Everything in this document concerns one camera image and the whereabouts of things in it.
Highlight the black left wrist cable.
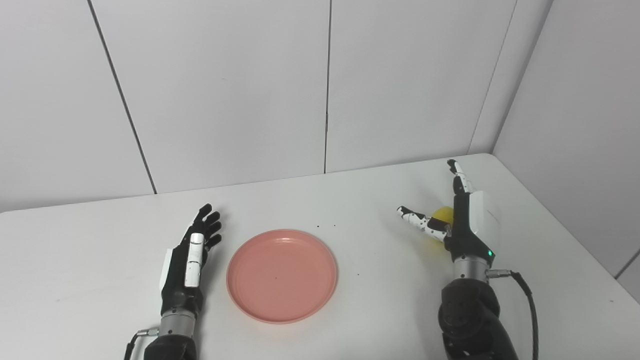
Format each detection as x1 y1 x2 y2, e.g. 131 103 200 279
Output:
124 327 161 360

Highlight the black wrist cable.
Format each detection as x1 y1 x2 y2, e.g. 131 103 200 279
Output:
487 269 540 360
124 327 161 360

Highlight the yellow lemon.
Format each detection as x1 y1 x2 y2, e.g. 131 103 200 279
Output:
431 206 455 243

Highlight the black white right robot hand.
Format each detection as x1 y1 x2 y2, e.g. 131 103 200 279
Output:
396 159 501 267

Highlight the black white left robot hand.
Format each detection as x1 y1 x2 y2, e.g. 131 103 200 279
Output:
159 203 223 317

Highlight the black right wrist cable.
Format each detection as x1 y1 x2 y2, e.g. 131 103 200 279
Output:
487 269 540 360

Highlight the pink round plate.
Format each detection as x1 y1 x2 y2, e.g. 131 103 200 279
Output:
226 229 338 325

